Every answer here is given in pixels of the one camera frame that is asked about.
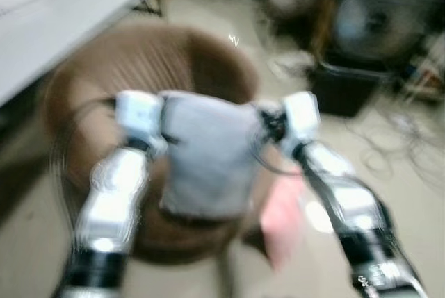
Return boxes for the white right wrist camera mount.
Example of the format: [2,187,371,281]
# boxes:
[281,91,321,145]

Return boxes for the pink pillow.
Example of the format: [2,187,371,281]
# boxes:
[259,172,307,272]

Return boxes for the brown round sofa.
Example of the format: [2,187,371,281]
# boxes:
[41,23,280,265]

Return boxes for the white table with black legs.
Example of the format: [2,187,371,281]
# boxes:
[0,0,174,108]

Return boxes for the black bin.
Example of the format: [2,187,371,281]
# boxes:
[309,61,391,119]

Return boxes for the grey pillow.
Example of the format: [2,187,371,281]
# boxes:
[158,91,269,222]

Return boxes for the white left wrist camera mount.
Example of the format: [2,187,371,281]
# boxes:
[114,90,167,151]

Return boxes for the white crumpled cloth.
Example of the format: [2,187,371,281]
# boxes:
[267,51,314,81]

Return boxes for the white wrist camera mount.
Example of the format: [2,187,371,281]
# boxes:
[281,91,321,145]
[114,90,167,151]

